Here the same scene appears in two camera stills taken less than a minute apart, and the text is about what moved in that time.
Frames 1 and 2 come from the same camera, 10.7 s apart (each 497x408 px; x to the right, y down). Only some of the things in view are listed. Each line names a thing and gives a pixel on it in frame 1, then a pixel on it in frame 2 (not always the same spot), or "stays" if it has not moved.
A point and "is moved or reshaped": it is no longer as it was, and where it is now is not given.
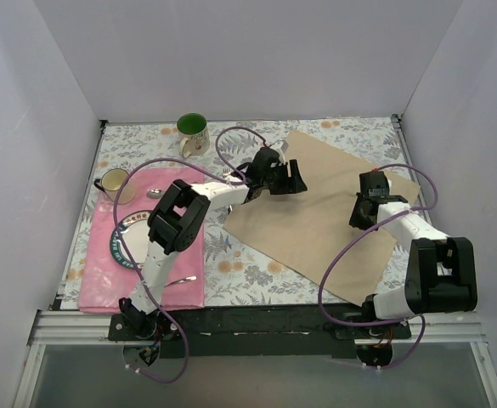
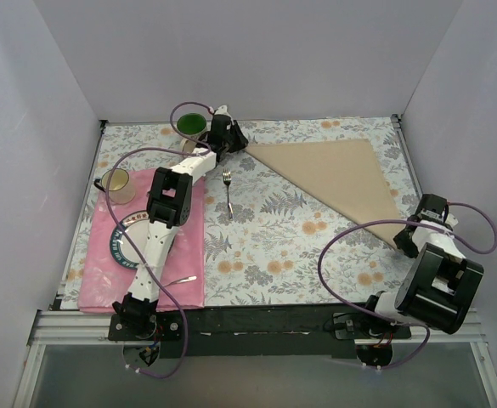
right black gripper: (359, 213) -> (405, 240)
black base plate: (256, 331) stays
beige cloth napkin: (312, 230) is moved or reshaped
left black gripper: (283, 178) -> (234, 136)
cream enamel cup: (111, 184) stays
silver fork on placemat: (183, 280) stays
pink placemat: (105, 282) stays
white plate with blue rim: (133, 227) stays
